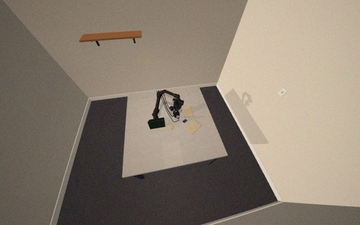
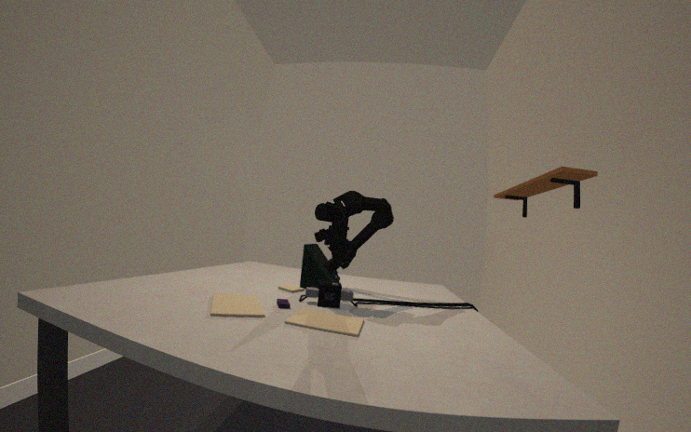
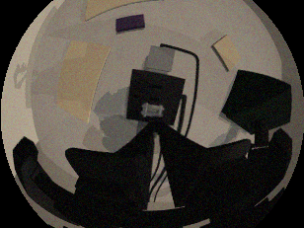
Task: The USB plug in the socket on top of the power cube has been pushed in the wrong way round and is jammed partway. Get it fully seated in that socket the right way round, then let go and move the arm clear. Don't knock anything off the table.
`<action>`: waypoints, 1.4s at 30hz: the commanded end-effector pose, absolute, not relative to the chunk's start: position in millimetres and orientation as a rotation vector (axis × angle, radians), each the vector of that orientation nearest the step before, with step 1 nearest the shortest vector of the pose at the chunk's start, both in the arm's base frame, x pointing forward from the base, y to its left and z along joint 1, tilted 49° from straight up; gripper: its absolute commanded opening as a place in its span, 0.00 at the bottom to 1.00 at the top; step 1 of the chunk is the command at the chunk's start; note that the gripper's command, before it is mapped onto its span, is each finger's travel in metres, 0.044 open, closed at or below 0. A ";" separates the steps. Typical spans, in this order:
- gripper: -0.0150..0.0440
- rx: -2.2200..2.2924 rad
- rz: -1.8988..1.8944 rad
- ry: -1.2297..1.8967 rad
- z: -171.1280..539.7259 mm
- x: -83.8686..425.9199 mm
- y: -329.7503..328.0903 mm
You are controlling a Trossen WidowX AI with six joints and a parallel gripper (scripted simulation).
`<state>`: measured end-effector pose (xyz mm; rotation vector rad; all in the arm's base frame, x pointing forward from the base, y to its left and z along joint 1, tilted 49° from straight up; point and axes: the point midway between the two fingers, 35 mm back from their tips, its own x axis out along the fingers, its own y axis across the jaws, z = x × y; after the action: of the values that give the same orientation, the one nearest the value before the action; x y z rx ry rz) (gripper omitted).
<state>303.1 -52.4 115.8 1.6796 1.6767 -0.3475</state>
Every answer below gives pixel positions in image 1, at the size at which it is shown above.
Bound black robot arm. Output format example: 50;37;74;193
152;90;184;120

